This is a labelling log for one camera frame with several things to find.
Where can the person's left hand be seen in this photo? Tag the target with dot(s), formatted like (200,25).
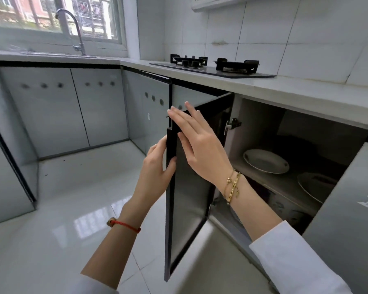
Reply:
(151,177)

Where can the person's right hand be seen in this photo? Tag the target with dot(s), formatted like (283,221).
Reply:
(207,153)

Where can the person's right middle finger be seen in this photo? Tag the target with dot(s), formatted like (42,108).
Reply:
(187,119)

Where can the person's right thumb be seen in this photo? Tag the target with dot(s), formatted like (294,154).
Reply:
(187,150)

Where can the person's left thumb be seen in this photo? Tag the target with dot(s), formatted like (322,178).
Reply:
(171,168)

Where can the black-framed cabinet door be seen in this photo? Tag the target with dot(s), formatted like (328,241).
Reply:
(188,192)

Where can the person's right forearm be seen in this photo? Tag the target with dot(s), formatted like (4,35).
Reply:
(263,217)

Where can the person's left forearm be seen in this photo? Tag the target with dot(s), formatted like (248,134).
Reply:
(116,241)

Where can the grey cabinet door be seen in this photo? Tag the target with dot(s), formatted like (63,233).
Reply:
(190,96)
(101,107)
(147,113)
(46,110)

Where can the metal cabinet door hinge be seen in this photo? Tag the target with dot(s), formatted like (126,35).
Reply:
(232,123)

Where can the black glass gas stove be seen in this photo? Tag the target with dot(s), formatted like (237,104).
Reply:
(214,71)

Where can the black burner grate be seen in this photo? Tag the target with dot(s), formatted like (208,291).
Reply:
(188,60)
(236,65)

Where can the white oval plate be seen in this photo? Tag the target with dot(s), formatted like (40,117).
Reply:
(265,162)

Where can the white range hood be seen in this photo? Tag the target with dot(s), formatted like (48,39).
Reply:
(220,3)

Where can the white plate with dark rim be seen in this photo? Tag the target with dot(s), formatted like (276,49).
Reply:
(316,185)

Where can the chrome kitchen faucet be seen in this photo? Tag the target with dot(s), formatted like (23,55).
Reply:
(76,30)

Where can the steel kitchen sink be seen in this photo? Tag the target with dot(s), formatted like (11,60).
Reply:
(58,54)

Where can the grey side cabinet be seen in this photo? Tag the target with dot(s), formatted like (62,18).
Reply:
(6,156)

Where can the barred window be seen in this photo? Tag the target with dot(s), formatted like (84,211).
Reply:
(49,15)

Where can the grey door with torn sticker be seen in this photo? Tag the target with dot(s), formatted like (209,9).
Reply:
(346,235)

